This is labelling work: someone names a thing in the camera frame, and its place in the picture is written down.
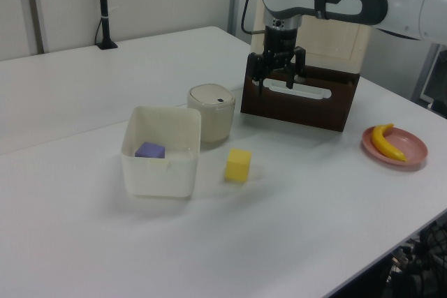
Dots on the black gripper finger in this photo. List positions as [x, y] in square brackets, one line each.
[261, 86]
[290, 78]

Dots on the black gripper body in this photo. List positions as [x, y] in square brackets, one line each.
[279, 50]

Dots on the brown drawer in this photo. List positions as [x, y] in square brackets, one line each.
[297, 113]

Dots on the small beige lidded bin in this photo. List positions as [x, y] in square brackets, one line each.
[213, 120]

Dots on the yellow cube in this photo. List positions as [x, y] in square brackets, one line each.
[238, 165]

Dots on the yellow banana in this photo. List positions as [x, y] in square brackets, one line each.
[380, 142]

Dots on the purple cube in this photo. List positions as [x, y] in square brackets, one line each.
[150, 149]

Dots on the pink plate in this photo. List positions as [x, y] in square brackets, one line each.
[408, 144]

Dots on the white plastic open box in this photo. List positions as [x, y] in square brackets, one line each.
[157, 179]

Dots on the black mesh chair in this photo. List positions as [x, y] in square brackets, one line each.
[426, 256]

